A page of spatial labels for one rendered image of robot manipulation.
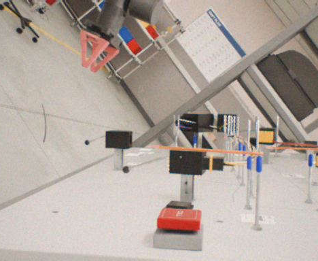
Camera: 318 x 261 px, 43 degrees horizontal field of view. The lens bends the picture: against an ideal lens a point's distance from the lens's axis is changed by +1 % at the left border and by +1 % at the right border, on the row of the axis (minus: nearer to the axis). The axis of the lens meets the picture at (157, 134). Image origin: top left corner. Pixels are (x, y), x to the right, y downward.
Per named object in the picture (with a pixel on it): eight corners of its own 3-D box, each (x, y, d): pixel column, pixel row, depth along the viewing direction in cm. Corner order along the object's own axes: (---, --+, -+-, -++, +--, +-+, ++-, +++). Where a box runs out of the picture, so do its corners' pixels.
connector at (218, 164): (196, 166, 70) (197, 155, 70) (225, 168, 69) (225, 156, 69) (195, 169, 67) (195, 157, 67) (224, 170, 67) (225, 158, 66)
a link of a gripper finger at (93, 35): (104, 77, 97) (119, 41, 97) (93, 71, 90) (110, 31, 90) (80, 66, 99) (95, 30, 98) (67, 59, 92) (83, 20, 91)
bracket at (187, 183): (183, 198, 72) (183, 170, 72) (196, 199, 72) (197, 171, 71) (177, 203, 68) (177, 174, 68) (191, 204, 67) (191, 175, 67)
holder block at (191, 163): (174, 170, 72) (175, 147, 72) (206, 172, 71) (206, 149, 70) (168, 173, 68) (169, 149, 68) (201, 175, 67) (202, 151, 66)
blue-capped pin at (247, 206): (243, 207, 67) (244, 155, 66) (252, 208, 66) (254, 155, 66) (242, 209, 65) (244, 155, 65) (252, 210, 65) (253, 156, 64)
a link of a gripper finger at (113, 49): (107, 79, 100) (123, 43, 99) (97, 73, 93) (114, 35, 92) (84, 68, 101) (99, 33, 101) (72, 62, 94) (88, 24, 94)
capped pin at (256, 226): (249, 227, 55) (252, 149, 55) (259, 227, 56) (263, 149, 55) (253, 230, 54) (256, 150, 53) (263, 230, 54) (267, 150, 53)
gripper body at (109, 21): (121, 48, 100) (133, 20, 99) (107, 36, 90) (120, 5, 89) (98, 39, 101) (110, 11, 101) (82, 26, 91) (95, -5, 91)
